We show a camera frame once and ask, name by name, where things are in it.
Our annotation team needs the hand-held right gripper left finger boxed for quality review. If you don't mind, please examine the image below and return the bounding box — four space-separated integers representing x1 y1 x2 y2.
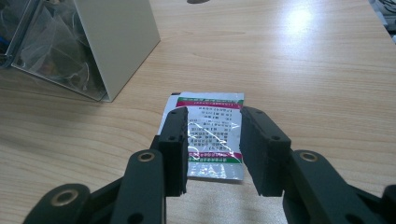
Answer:
149 106 190 198

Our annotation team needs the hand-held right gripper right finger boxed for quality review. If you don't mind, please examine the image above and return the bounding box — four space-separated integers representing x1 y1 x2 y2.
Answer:
238 105 292 198

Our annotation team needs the pile of clear plastic wrappers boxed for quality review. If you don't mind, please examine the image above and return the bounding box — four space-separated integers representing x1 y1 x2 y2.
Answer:
13 0 106 99

